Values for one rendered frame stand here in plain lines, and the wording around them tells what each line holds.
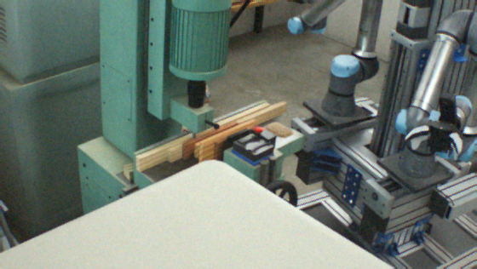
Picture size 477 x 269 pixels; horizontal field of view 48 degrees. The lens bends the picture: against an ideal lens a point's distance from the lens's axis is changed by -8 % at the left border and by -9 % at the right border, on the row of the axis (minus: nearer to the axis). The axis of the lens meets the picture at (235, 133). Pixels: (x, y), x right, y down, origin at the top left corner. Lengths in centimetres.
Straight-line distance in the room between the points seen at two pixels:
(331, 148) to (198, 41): 99
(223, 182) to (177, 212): 3
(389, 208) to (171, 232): 191
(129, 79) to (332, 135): 96
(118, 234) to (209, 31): 146
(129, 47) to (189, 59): 26
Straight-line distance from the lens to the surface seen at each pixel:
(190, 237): 20
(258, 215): 22
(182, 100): 187
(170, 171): 182
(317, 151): 242
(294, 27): 247
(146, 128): 200
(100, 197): 212
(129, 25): 183
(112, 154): 209
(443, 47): 189
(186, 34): 166
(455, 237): 295
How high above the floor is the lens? 193
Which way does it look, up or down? 30 degrees down
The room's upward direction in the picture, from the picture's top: 5 degrees clockwise
